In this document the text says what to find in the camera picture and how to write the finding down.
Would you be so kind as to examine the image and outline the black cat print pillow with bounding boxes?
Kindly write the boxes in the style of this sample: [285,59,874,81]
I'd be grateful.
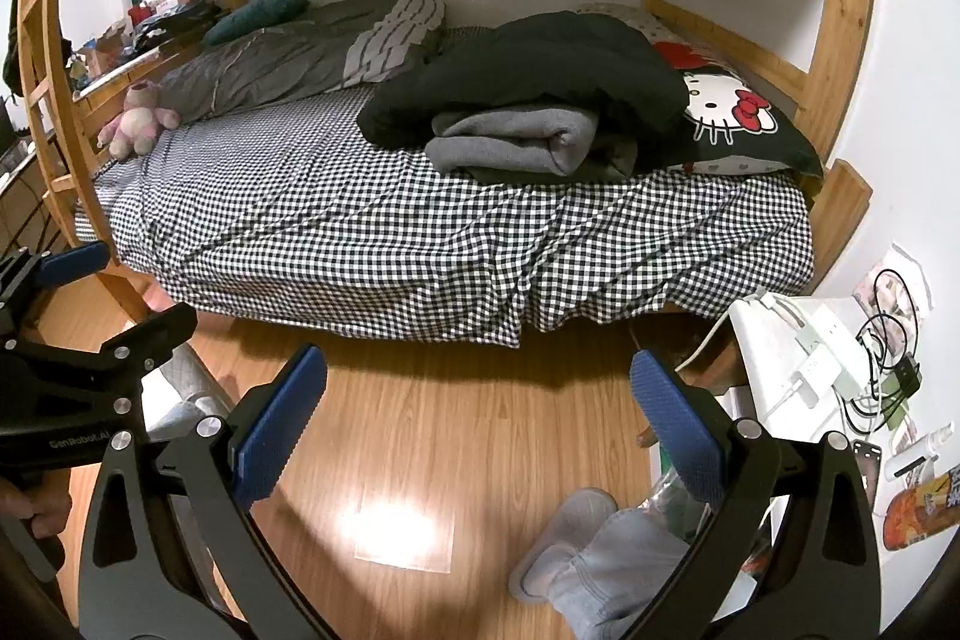
[652,40,824,180]

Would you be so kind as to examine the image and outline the black hanging bag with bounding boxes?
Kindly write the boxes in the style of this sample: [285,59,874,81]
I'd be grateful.
[2,10,32,97]

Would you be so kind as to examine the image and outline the white dotted pillow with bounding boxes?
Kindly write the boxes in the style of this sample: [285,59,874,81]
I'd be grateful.
[577,2,676,45]

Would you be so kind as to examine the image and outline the grey slipper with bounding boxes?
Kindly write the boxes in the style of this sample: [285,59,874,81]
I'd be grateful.
[139,385,230,446]
[510,488,620,603]

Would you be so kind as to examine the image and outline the grey striped white pillow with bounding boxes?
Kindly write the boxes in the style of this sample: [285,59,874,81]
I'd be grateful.
[345,0,447,85]

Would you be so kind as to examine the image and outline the green plastic bag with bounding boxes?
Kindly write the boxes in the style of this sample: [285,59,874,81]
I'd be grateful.
[645,460,751,543]

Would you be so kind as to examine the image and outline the grey duvet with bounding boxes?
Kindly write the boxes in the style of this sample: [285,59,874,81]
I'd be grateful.
[154,0,406,120]

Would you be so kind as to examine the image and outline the black desk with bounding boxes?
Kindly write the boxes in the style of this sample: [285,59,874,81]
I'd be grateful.
[0,107,57,266]

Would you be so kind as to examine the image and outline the black white checkered bed sheet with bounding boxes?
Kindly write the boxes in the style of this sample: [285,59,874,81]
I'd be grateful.
[94,81,815,348]

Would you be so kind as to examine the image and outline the pink plush toy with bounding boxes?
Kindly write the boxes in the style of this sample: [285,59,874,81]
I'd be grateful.
[97,83,181,161]

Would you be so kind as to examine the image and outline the white side table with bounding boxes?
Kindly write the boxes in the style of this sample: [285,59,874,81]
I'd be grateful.
[660,291,960,581]

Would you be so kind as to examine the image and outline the wooden bunk bed frame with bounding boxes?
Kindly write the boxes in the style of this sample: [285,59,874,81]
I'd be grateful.
[15,0,878,326]

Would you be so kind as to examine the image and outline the person's right leg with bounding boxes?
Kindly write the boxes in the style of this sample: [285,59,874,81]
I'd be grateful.
[551,509,725,640]

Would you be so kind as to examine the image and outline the grey sweatshirt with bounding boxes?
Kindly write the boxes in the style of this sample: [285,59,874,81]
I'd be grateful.
[424,104,601,176]

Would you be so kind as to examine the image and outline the dark fine-checked pillow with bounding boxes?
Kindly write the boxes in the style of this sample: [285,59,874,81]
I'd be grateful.
[439,25,496,56]

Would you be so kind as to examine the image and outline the white power strip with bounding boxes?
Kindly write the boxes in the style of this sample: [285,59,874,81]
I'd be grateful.
[780,302,860,412]

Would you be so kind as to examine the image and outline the person's left hand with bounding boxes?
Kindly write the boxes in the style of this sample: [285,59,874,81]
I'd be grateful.
[0,476,74,540]

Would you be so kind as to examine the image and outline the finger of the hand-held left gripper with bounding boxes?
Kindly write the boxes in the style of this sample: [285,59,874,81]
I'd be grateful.
[90,302,198,386]
[0,241,111,341]

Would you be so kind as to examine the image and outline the black charger cable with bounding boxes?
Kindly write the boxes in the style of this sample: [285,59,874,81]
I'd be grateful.
[855,269,927,431]

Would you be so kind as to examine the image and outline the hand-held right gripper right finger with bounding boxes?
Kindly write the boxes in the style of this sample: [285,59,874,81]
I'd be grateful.
[630,349,882,640]

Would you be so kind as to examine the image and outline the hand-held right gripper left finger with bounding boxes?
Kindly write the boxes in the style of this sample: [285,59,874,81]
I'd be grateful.
[77,344,329,640]

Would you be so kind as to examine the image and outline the orange snack packet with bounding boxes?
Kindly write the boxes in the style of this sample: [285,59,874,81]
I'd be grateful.
[881,467,960,549]

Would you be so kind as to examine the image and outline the teal pillow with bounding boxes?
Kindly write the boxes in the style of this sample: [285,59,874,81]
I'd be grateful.
[202,0,310,46]

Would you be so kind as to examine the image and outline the black jacket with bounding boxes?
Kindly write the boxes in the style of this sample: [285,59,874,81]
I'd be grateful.
[356,10,691,185]

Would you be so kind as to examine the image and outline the wall picture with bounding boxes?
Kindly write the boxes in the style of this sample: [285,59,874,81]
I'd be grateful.
[855,242,935,319]

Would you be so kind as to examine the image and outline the white spray bottle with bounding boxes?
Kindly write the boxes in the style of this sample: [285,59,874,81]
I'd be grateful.
[885,422,959,481]

